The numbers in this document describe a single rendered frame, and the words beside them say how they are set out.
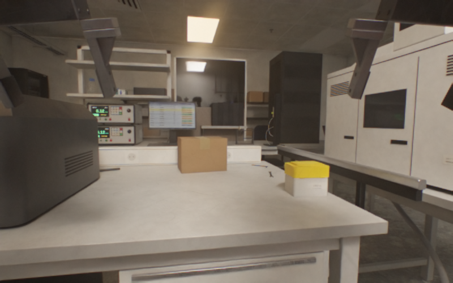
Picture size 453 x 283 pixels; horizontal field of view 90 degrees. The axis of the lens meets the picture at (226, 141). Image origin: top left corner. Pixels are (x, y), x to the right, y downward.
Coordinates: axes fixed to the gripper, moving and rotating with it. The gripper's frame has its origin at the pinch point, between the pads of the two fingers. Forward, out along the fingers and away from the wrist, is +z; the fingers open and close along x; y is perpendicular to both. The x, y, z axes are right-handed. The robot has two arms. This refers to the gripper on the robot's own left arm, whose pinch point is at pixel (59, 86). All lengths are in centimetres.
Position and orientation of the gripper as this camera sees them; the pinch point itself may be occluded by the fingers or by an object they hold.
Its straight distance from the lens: 41.7
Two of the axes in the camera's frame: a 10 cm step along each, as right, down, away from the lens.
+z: 0.6, 8.7, 4.8
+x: -9.8, 1.3, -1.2
